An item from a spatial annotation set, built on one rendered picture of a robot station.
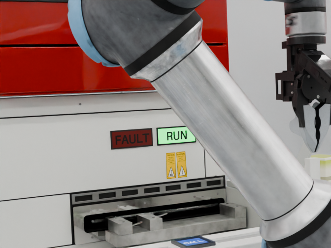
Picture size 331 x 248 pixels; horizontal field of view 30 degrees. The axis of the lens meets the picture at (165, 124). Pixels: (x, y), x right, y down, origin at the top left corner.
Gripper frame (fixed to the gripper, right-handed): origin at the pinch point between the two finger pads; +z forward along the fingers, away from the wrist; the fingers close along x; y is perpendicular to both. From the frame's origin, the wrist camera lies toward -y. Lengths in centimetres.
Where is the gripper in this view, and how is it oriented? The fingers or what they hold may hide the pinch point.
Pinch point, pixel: (316, 145)
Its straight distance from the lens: 116.9
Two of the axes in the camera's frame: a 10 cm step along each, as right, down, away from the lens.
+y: -4.3, -0.3, 9.0
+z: 0.4, 10.0, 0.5
